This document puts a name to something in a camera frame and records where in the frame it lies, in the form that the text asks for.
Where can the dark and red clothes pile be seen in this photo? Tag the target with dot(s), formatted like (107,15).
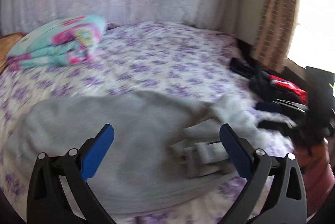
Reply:
(267,86)

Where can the beige checked curtain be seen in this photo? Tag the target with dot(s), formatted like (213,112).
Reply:
(273,40)

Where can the folded teal floral blanket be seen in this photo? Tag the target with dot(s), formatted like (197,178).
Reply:
(59,43)

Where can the grey sweat pants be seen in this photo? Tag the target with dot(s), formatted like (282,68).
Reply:
(143,170)

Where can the orange brown pillow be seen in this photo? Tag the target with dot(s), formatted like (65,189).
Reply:
(6,43)

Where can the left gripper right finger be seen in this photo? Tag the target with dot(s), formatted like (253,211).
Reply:
(286,201)

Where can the purple floral bed sheet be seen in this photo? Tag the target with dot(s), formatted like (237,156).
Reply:
(165,57)

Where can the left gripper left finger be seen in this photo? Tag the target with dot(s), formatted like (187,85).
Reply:
(47,202)

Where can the pink garment of person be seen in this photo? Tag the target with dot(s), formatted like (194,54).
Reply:
(317,174)

